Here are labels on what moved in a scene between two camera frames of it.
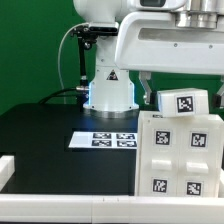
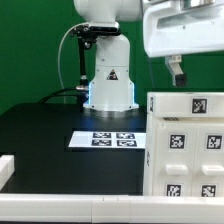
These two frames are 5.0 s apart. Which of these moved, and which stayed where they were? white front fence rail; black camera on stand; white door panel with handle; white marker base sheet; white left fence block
Moved: white door panel with handle
Stayed: white marker base sheet; black camera on stand; white left fence block; white front fence rail
